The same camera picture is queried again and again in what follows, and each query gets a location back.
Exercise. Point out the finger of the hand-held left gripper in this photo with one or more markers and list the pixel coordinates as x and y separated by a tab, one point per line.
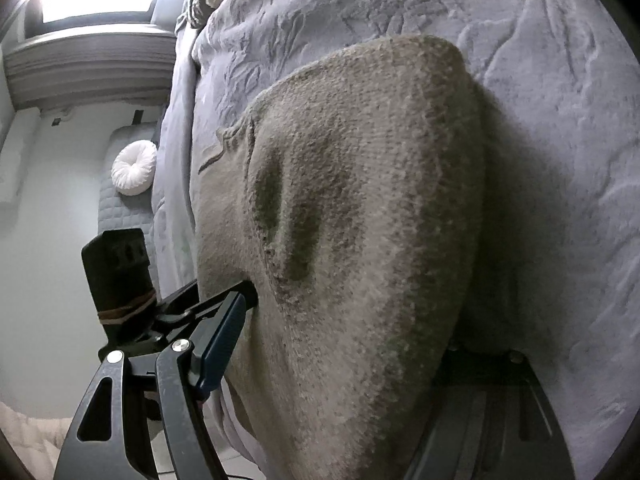
215	305
180	296

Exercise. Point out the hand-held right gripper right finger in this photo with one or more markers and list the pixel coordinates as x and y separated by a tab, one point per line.
500	410

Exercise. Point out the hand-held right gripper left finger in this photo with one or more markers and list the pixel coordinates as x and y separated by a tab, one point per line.
220	341

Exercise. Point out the brown knitted sweater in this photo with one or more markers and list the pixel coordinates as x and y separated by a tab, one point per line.
360	210

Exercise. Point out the white round cushion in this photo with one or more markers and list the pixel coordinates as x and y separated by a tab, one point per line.
134	167

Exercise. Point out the cream fluffy cloth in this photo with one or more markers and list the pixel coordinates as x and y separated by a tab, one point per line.
25	435

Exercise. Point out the grey window sill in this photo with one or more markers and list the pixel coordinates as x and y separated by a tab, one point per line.
90	65

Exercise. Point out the grey embossed blanket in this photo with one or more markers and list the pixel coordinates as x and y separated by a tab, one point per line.
525	35

